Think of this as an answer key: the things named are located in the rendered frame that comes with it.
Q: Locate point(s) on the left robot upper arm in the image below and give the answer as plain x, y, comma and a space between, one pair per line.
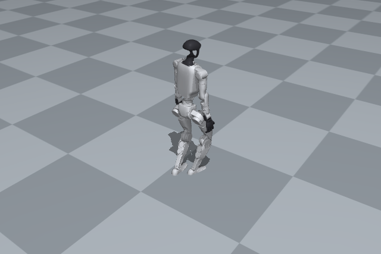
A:
175, 62

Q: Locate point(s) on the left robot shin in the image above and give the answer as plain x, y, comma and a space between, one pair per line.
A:
181, 152

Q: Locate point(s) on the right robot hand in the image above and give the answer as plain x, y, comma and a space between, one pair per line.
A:
209, 124

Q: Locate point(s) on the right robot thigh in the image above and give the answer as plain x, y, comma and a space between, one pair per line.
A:
197, 118

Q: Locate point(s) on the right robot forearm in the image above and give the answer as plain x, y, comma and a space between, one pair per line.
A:
205, 107

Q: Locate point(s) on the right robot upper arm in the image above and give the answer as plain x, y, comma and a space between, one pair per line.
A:
201, 75

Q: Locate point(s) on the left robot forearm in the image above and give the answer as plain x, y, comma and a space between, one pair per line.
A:
179, 97

